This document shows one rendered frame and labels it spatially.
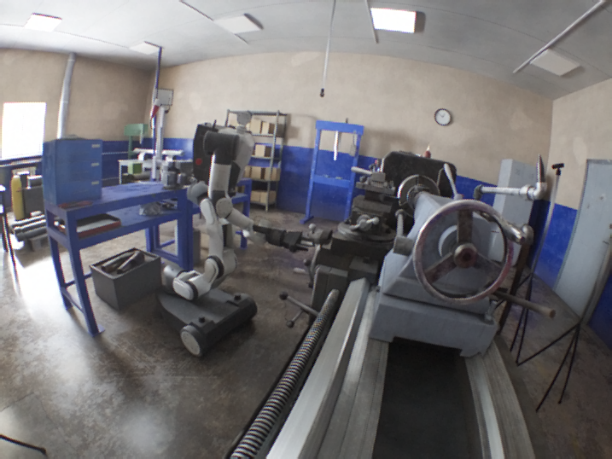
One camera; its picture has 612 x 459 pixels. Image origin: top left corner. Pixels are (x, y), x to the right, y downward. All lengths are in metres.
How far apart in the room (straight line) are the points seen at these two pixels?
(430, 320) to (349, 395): 0.25
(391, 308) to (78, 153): 1.81
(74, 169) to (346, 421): 1.83
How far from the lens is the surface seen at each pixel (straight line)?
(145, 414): 1.52
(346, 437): 0.47
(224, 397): 1.53
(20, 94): 7.06
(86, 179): 1.93
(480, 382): 0.66
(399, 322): 0.63
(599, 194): 4.53
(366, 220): 0.98
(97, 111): 7.71
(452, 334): 0.67
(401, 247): 0.65
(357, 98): 5.27
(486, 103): 5.55
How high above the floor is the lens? 1.23
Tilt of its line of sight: 16 degrees down
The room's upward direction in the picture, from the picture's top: 8 degrees clockwise
